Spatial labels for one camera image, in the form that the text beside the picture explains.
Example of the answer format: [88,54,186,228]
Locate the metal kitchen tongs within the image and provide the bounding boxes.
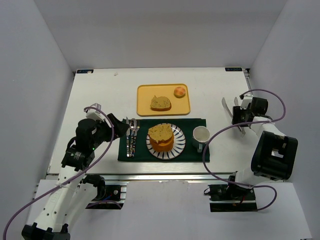
[221,97,246,137]

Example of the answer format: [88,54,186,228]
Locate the seeded bread slice top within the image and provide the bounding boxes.
[147,123,173,144]

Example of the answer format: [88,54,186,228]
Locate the seeded bread slice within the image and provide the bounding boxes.
[150,96,172,111]
[147,123,173,144]

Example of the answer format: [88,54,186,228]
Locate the round orange bread loaf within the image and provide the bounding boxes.
[149,136,174,152]

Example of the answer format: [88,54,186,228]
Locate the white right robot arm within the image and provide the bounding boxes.
[228,96,298,189]

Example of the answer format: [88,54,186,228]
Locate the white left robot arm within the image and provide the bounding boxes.
[21,103,129,240]

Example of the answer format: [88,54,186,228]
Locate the seeded bread slice bottom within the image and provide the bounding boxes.
[150,96,172,111]

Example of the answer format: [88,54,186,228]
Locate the small round bread roll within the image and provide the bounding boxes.
[173,86,186,98]

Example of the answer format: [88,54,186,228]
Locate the grey ceramic mug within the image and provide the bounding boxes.
[192,126,211,153]

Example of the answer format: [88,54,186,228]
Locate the yellow serving tray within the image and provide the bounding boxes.
[136,83,191,117]

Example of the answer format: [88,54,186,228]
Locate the blue label sticker right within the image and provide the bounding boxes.
[224,67,243,72]

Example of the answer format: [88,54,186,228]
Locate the blue label sticker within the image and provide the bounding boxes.
[76,69,94,74]
[224,67,243,72]

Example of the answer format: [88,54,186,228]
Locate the blue striped white plate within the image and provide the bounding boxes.
[146,123,186,161]

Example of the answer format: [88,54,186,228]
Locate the dark green placemat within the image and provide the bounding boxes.
[117,118,207,163]

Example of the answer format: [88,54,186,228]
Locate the blue label sticker left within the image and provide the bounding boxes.
[76,69,94,74]

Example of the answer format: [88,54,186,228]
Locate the patterned handle knife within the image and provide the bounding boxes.
[126,117,131,158]

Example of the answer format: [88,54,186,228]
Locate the patterned handle spoon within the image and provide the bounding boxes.
[131,119,140,158]

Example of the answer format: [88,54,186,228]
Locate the patterned handle fork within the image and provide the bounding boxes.
[129,118,137,157]

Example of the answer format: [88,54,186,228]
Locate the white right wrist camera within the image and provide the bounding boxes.
[239,93,254,110]

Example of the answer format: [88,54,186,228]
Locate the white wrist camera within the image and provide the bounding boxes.
[239,93,254,110]
[84,103,106,122]

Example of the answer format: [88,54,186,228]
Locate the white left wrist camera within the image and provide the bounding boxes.
[84,103,106,122]

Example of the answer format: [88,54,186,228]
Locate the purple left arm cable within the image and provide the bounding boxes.
[1,106,116,238]

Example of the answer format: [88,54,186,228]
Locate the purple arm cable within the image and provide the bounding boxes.
[1,106,116,238]
[201,89,287,211]

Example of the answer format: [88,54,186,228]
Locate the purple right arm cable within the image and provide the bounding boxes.
[201,89,287,211]

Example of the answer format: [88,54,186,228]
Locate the aluminium table front rail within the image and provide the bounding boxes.
[46,172,268,185]

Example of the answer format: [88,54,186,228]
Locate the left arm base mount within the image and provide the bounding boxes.
[79,174,125,210]

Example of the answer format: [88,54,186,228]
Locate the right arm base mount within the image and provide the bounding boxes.
[203,183,258,213]

